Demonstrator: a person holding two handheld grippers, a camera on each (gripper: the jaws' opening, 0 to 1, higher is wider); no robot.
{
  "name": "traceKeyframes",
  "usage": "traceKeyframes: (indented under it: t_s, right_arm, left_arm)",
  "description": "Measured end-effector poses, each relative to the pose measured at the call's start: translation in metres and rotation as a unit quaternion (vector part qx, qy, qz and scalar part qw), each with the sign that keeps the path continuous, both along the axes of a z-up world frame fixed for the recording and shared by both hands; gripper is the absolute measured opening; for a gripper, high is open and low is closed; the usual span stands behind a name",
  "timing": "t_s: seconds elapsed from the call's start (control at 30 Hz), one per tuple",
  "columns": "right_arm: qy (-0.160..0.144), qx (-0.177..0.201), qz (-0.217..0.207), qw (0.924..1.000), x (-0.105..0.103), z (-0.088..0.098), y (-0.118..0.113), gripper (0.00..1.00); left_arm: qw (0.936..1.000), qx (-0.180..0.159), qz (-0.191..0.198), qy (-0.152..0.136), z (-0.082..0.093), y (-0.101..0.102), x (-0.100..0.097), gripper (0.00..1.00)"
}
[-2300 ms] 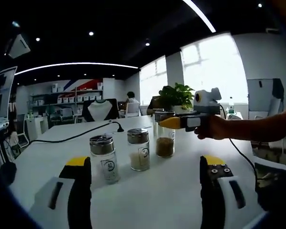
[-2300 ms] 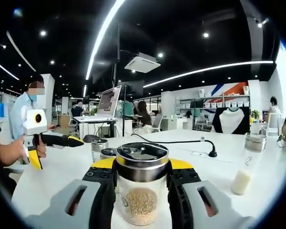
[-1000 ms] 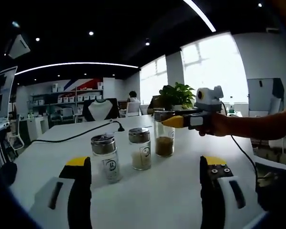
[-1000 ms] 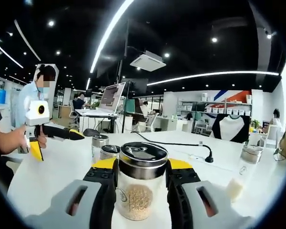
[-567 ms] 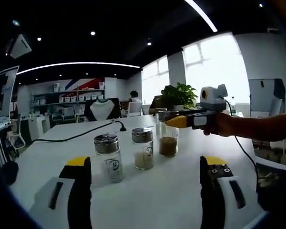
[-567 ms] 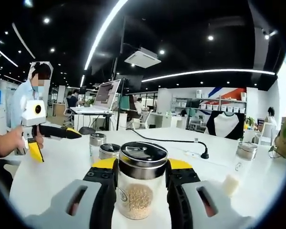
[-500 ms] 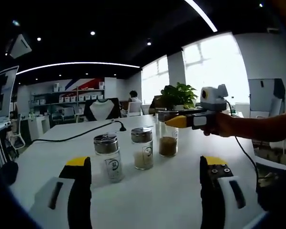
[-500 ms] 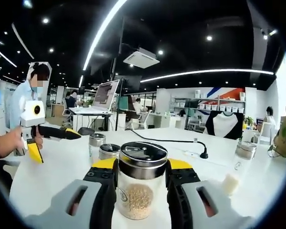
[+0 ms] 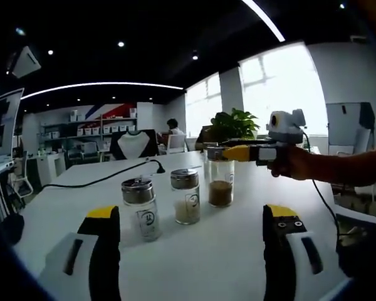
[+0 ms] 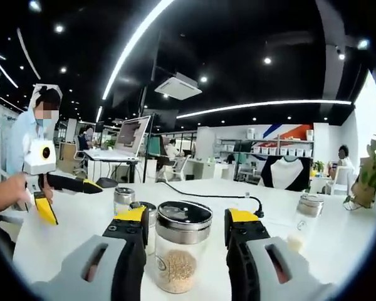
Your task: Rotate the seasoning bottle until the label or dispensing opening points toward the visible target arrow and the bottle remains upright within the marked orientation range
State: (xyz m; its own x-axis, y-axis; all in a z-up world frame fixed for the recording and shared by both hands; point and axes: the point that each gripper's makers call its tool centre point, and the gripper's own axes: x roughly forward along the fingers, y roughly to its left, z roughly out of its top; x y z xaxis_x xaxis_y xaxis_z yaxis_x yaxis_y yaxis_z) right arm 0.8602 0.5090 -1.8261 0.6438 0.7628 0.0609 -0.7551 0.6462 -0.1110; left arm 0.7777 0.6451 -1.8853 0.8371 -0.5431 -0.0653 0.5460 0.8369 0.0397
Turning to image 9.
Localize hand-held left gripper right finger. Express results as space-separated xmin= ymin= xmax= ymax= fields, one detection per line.
xmin=262 ymin=203 xmax=352 ymax=301

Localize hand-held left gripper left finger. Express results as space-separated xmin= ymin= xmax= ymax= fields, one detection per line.
xmin=37 ymin=205 xmax=122 ymax=301

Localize tall seasoning bottle brown grains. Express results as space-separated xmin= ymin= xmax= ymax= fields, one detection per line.
xmin=206 ymin=145 xmax=236 ymax=208

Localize small seasoning bottle white grains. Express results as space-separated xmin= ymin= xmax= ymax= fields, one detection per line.
xmin=121 ymin=177 xmax=162 ymax=243

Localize small seasoning bottle cream grains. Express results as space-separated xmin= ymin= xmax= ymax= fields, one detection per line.
xmin=170 ymin=168 xmax=202 ymax=226

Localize person's right hand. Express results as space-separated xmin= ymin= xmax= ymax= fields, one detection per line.
xmin=268 ymin=146 xmax=306 ymax=182

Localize potted green plant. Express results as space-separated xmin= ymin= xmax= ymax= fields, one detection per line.
xmin=210 ymin=108 xmax=261 ymax=148

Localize white chair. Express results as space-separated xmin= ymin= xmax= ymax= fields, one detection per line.
xmin=166 ymin=134 xmax=189 ymax=154

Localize mesh office chair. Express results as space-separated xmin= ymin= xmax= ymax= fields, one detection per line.
xmin=9 ymin=150 xmax=35 ymax=208

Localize chair with black-white shirt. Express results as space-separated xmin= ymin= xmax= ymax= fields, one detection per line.
xmin=109 ymin=128 xmax=160 ymax=161

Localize long ceiling light strip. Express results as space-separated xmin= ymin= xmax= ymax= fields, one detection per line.
xmin=240 ymin=0 xmax=286 ymax=43
xmin=20 ymin=82 xmax=185 ymax=100

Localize grey shelf with white boxes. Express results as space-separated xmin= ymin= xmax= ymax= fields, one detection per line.
xmin=40 ymin=106 xmax=138 ymax=142

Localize white ceiling air conditioner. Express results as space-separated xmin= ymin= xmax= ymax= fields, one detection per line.
xmin=9 ymin=45 xmax=42 ymax=79

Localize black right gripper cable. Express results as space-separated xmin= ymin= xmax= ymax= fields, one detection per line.
xmin=300 ymin=129 xmax=342 ymax=242

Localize black power cable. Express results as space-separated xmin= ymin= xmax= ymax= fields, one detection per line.
xmin=43 ymin=159 xmax=166 ymax=189

